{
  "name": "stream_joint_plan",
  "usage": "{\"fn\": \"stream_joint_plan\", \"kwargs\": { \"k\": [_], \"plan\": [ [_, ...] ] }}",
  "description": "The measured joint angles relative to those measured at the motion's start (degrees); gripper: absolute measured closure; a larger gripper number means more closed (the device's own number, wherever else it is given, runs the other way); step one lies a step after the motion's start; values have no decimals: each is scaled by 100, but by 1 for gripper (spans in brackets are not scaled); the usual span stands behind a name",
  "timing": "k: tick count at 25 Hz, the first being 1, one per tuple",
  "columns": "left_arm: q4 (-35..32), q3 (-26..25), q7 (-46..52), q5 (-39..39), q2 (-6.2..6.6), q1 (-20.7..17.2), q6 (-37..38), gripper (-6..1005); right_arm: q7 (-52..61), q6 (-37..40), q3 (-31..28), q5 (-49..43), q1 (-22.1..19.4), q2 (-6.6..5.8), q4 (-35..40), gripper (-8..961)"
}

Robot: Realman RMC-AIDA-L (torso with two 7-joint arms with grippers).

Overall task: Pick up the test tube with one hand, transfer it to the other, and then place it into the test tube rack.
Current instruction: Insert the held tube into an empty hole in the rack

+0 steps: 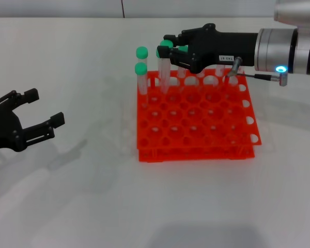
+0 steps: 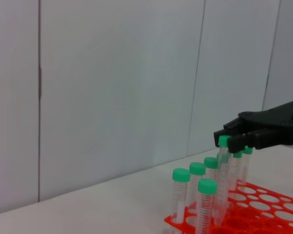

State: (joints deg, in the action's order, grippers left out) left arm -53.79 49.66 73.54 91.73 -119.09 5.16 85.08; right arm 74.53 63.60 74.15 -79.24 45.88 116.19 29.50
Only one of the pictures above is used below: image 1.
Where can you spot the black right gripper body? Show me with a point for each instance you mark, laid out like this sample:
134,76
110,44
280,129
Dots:
227,46

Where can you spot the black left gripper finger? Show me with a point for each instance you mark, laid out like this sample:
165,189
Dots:
28,95
56,121

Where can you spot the orange plastic test tube rack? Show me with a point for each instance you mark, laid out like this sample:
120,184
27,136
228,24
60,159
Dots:
196,129

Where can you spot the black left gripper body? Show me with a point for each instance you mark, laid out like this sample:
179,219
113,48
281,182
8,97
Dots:
2,124

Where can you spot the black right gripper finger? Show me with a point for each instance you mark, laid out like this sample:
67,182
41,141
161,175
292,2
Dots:
183,59
183,37

